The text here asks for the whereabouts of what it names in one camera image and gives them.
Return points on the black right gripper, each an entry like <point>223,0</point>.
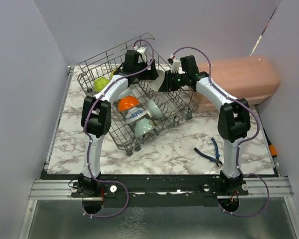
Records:
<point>167,85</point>

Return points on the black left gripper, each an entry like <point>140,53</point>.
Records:
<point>150,74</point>

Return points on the grey bowl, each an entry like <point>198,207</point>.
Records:
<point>125,93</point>

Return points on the white round bowl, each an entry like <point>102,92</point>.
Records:
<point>127,103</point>

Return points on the blue floral bowl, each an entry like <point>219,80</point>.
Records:
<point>135,114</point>

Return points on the celadon green bowl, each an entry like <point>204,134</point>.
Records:
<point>143,126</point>

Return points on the beige patterned bowl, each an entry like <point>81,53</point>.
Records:
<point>157,83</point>

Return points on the yellow-green bowl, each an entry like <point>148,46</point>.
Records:
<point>112,74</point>

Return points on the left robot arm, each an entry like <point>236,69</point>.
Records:
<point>96,115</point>

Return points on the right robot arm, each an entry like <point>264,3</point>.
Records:
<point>233,121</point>

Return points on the orange-tipped screwdriver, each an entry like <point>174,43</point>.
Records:
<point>272,149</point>

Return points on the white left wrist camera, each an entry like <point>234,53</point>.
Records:
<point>142,50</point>

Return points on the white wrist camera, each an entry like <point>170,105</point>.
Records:
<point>142,50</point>
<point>175,63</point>

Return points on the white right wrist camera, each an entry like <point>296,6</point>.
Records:
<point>175,63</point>

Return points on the grey wire dish rack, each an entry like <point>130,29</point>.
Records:
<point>176,106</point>

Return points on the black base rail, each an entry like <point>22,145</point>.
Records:
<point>117,191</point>

